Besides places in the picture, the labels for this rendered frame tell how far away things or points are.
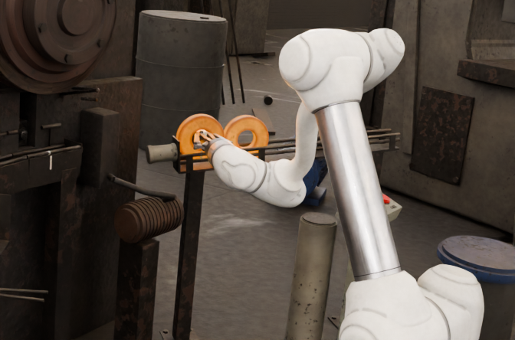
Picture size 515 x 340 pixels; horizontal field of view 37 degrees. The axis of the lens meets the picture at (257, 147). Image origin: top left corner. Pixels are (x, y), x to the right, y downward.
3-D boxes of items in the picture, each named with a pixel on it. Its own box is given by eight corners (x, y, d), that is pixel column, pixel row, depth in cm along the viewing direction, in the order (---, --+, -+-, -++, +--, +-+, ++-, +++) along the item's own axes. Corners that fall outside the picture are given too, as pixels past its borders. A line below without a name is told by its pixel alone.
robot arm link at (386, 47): (349, 57, 191) (313, 56, 182) (401, 16, 179) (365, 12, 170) (370, 102, 187) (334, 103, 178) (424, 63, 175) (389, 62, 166)
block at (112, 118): (74, 182, 240) (78, 108, 234) (93, 178, 246) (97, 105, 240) (99, 191, 234) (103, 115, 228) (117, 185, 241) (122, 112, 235)
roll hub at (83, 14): (21, 65, 195) (24, -47, 188) (100, 60, 218) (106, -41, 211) (35, 69, 192) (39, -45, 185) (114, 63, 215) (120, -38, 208)
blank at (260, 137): (221, 116, 248) (224, 119, 245) (265, 112, 253) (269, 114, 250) (221, 161, 252) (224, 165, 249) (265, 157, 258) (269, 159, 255)
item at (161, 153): (145, 161, 244) (145, 143, 243) (173, 158, 247) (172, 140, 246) (150, 166, 239) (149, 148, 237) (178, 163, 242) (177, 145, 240)
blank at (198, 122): (175, 114, 242) (178, 117, 239) (222, 112, 247) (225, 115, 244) (175, 160, 247) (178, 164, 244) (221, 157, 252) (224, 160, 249)
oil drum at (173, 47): (111, 141, 511) (119, 7, 490) (168, 129, 560) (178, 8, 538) (178, 161, 480) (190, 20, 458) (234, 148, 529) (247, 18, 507)
